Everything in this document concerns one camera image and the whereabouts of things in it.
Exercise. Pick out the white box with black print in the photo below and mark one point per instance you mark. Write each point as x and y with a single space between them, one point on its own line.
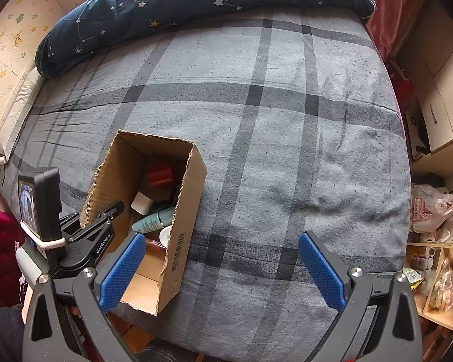
415 120

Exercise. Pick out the clear bag of snacks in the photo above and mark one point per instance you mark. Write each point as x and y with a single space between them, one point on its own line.
445 282

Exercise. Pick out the wooden shelf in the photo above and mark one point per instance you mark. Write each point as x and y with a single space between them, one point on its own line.
438 315

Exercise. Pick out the pack of small white cups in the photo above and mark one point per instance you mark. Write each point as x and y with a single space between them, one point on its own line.
422 260

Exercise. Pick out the grey plaid bed sheet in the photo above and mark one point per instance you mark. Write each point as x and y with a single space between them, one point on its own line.
287 139

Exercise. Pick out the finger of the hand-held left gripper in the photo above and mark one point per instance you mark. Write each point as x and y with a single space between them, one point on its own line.
92 229
111 208

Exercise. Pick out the beige cube box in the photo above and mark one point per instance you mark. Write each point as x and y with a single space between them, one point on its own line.
141 203

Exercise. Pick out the grey pillow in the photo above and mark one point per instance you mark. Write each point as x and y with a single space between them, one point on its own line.
20 109

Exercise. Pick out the brown cardboard box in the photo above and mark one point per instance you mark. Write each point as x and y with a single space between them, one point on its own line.
185 215

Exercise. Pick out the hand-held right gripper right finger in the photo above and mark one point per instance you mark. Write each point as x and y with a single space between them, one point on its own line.
322 271

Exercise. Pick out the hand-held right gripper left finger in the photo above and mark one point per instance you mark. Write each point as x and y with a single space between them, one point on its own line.
122 271

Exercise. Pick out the white cream jar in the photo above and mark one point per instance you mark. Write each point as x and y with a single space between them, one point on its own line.
165 236

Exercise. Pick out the green snack packet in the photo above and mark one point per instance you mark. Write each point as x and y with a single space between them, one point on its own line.
411 277

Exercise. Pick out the white plastic bag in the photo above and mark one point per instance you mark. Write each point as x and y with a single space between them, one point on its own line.
434 211

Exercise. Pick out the mint green bottle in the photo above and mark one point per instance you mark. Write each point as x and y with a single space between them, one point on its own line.
151 223

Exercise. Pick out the small red box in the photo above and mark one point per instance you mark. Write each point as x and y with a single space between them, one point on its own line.
160 176

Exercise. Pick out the dark red tufted headboard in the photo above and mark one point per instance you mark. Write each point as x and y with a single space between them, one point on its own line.
0 241

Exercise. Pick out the red curtain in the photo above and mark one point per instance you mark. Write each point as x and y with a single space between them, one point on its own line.
392 15

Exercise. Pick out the beige cabinet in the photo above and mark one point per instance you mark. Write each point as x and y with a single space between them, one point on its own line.
445 94

